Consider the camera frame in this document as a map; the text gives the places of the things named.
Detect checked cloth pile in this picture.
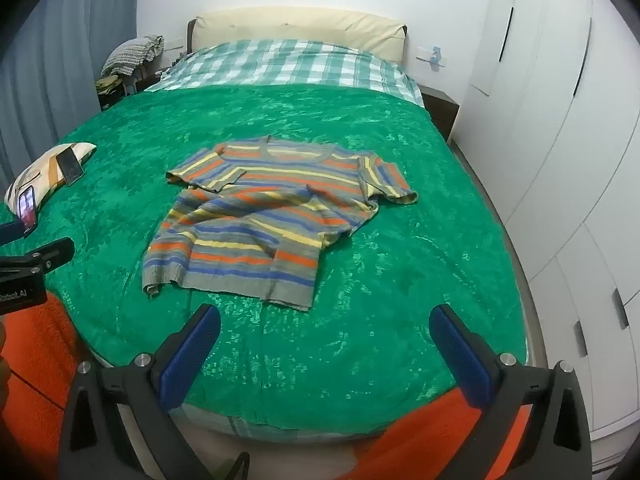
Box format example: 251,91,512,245
102,35,165,77

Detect white wardrobe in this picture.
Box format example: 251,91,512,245
450,0,640,442

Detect smartphone with lit screen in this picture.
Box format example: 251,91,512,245
16,186,39,236

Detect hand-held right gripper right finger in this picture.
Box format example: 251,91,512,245
429,304,593,480

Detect patterned cream pillow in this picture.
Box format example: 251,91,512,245
4,141,97,213

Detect wall socket with blue plug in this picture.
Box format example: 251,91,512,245
417,46,447,68

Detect cream padded headboard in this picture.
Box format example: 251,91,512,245
186,7,408,66

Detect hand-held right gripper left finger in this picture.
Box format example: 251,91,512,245
59,304,222,480

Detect dark wooden nightstand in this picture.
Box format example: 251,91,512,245
420,86,460,142

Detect dark phone on pillow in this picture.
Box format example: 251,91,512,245
56,152,86,187

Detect striped knit sweater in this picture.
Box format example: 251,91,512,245
141,135,419,312

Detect person's left hand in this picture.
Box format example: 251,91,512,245
0,320,12,408

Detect orange fleece cloth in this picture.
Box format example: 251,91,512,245
0,290,532,480

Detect green plaid bed sheet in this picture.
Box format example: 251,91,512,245
145,39,426,108

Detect green bed blanket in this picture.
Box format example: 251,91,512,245
0,82,529,433

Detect grey curtain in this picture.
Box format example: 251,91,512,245
0,0,141,191

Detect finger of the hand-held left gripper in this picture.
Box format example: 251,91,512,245
0,237,76,281
0,221,29,247

